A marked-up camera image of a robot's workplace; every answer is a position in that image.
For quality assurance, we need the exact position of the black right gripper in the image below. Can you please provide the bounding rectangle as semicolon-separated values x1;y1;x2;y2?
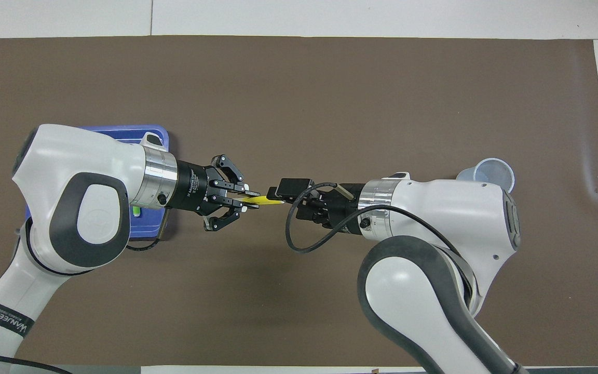
266;178;362;234

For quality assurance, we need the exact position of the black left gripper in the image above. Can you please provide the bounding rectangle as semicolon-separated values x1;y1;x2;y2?
167;154;260;232

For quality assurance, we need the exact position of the yellow pen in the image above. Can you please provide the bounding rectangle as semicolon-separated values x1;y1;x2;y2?
237;195;285;206

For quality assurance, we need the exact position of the blue plastic tray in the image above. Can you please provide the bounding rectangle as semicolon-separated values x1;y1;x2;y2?
25;125;170;241

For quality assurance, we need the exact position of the brown table mat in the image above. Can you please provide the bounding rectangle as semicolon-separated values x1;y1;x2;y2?
0;35;598;367

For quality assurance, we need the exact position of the clear plastic cup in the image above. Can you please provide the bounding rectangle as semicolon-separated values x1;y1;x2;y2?
456;158;515;194

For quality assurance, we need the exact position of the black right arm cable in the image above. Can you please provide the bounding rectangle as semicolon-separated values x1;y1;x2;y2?
285;182;479;260

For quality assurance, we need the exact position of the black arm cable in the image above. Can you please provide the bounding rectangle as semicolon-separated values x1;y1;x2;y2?
285;182;479;260
0;210;172;374

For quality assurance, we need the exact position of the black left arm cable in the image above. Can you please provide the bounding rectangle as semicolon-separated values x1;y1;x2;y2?
0;210;172;374

